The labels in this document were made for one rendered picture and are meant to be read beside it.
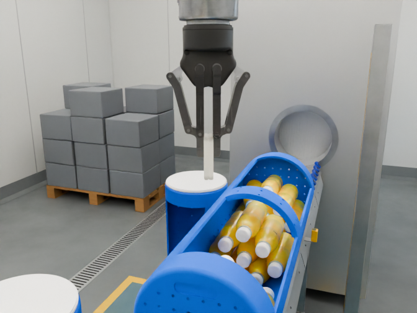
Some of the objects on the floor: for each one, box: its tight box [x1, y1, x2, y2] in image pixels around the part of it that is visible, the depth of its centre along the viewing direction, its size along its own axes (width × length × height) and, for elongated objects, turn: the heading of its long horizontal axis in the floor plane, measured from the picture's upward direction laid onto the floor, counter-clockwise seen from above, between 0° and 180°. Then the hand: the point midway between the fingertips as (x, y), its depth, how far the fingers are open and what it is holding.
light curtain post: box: [343, 24, 393, 313], centre depth 169 cm, size 6×6×170 cm
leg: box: [296, 253, 309, 313], centre depth 241 cm, size 6×6×63 cm
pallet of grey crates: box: [40, 82, 176, 212], centre depth 439 cm, size 120×80×119 cm
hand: (208, 156), depth 64 cm, fingers closed
